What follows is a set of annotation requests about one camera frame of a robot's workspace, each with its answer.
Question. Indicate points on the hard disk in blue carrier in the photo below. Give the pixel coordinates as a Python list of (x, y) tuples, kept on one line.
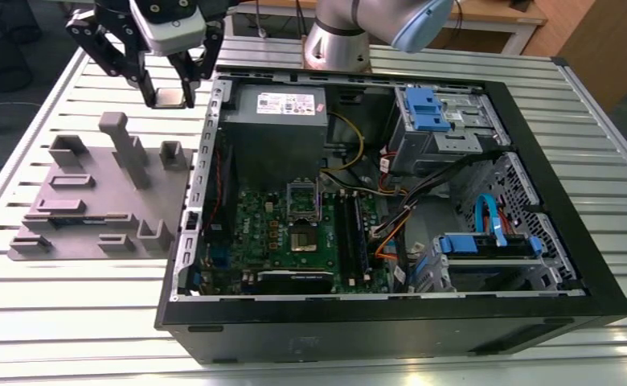
[(458, 245)]

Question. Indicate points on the metal disk bay cage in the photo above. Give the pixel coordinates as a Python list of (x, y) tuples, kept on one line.
[(507, 261)]

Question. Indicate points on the wooden desk white frame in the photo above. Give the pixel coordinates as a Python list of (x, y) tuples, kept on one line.
[(507, 16)]

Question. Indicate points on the blue plastic bay bracket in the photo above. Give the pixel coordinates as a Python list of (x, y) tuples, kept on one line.
[(426, 104)]

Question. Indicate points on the black open PC case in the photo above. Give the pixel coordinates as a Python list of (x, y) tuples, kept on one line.
[(346, 333)]

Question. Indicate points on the black RAM slot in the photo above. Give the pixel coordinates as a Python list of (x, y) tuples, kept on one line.
[(346, 241), (360, 241)]

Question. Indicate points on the dark RAM stick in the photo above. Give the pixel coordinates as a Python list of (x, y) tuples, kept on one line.
[(86, 221)]

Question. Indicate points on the white power supply label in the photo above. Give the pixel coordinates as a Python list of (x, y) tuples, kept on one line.
[(287, 104)]

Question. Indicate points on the thin metal locking lever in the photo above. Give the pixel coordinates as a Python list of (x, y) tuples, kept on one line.
[(320, 209)]

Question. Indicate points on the green motherboard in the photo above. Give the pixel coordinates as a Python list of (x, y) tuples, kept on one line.
[(260, 257)]

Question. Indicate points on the grey parts rack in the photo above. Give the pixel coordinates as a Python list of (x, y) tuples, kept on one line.
[(104, 193)]

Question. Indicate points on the grey metal drive cage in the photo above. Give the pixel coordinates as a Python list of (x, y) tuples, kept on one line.
[(452, 144)]

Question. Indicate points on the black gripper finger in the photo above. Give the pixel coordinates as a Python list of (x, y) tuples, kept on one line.
[(214, 52), (86, 36)]

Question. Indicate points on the silver square CPU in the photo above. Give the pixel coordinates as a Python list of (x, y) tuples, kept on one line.
[(167, 98)]

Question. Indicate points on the wooden cabinet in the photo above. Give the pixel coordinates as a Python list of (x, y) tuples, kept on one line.
[(608, 48)]

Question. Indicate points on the CPU socket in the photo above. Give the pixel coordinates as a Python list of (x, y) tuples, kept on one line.
[(308, 239)]

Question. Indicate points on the black graphics card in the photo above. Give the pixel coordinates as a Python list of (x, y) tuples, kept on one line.
[(292, 281)]

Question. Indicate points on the grey power supply unit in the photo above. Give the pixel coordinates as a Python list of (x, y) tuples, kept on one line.
[(271, 149)]

